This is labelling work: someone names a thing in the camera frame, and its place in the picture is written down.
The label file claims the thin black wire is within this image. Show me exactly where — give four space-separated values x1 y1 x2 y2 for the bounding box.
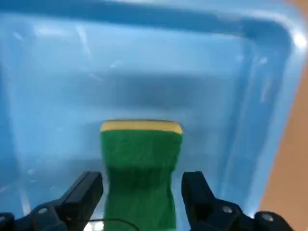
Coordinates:
89 217 140 231

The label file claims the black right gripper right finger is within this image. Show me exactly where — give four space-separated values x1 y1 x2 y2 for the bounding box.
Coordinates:
181 171 292 231

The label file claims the dark blue tray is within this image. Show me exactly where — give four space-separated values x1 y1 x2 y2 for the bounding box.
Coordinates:
0 0 308 231

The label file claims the green and yellow sponge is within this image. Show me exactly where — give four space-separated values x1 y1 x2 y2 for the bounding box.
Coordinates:
99 119 185 231

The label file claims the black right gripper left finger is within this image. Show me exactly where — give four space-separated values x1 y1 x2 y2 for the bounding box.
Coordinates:
0 170 104 231

